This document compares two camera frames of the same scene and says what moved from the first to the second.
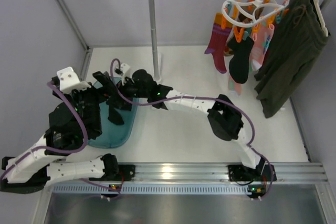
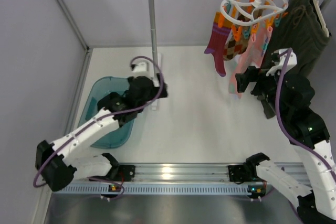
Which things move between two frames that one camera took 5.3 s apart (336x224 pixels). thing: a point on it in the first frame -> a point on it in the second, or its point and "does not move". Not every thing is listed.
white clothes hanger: (325, 30) does not move
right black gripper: (125, 89) -> (252, 77)
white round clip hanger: (243, 11) does not move
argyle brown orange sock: (245, 12) -> (232, 49)
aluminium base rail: (219, 172) does not move
